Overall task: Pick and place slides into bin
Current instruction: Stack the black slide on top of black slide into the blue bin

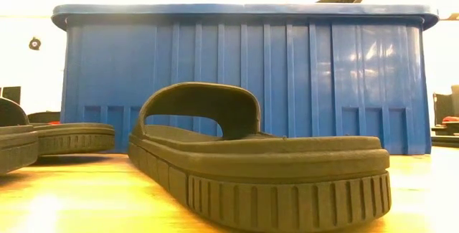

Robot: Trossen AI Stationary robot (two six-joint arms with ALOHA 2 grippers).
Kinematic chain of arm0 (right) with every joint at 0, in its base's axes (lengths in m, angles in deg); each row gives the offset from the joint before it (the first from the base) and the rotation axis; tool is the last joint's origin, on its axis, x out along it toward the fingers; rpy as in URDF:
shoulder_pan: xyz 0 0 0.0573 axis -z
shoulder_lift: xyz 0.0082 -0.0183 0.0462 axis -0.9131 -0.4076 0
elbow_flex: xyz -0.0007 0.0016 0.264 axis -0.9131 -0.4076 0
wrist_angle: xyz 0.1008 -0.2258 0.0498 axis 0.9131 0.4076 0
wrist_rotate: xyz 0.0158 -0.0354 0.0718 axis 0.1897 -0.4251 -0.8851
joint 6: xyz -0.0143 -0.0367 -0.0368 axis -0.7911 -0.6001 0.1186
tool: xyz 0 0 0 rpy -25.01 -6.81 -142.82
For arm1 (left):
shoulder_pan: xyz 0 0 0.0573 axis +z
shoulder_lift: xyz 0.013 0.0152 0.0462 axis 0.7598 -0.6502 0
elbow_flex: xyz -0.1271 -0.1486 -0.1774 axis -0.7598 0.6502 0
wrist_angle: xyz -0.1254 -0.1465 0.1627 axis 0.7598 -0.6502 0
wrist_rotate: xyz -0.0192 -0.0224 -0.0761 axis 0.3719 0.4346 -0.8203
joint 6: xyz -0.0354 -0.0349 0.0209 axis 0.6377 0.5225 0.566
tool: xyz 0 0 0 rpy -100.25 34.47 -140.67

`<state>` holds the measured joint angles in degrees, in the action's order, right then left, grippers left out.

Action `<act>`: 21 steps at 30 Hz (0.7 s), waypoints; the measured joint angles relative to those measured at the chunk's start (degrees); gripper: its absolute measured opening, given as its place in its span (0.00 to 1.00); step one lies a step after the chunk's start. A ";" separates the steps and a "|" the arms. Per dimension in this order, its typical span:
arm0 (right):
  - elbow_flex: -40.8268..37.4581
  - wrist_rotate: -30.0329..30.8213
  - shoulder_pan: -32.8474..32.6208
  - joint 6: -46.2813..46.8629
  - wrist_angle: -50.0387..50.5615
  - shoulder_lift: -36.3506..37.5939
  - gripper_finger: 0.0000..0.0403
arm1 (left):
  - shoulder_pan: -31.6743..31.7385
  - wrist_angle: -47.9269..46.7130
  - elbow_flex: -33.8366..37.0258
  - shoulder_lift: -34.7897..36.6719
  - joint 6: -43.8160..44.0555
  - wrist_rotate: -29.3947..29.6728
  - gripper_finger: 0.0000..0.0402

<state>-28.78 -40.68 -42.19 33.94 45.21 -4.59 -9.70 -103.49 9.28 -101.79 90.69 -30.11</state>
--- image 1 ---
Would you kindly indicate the black slide sandal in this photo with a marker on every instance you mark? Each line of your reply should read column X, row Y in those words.
column 43, row 116
column 18, row 150
column 269, row 197
column 79, row 141

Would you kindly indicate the blue plastic bin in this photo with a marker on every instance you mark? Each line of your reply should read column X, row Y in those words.
column 305, row 64

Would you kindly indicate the small red bin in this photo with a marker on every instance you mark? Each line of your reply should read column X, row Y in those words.
column 451, row 119

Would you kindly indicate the small round black fixture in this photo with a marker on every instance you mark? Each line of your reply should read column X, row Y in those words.
column 34, row 43

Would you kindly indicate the small black monitor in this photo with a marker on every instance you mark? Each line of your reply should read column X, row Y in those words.
column 443, row 107

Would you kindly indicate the black desk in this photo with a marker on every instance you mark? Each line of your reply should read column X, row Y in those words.
column 444, row 132

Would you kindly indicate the black screen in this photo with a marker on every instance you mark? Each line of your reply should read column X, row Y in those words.
column 12, row 95

